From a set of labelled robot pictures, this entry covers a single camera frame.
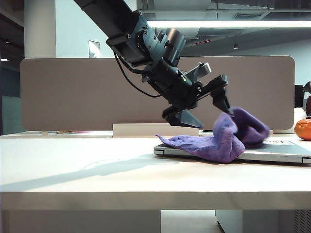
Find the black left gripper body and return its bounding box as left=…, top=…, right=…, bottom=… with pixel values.
left=142, top=60, right=229, bottom=114

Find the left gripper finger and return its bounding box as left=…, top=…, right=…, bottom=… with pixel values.
left=162, top=106, right=204, bottom=130
left=211, top=86, right=232, bottom=115

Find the purple microfibre rag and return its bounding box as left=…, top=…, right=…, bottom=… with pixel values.
left=155, top=106, right=271, bottom=164

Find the silver closed laptop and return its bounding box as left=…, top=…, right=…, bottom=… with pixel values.
left=153, top=139, right=311, bottom=164

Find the white sticker with red writing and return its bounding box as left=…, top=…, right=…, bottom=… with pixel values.
left=264, top=139, right=296, bottom=147

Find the black computer monitor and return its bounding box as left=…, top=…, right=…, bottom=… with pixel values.
left=294, top=85, right=305, bottom=108

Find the dark red vase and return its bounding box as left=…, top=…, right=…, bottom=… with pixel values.
left=303, top=82, right=311, bottom=117

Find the orange mandarin fruit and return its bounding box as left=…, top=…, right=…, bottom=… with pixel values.
left=294, top=118, right=311, bottom=141

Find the beige fabric desk divider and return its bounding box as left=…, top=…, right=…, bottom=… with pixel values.
left=20, top=55, right=296, bottom=132

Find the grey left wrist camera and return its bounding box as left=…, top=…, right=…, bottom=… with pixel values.
left=186, top=62, right=212, bottom=82

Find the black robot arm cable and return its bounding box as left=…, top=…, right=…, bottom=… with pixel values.
left=113, top=50, right=162, bottom=99

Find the framed wall notice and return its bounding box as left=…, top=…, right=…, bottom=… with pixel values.
left=88, top=40, right=102, bottom=59

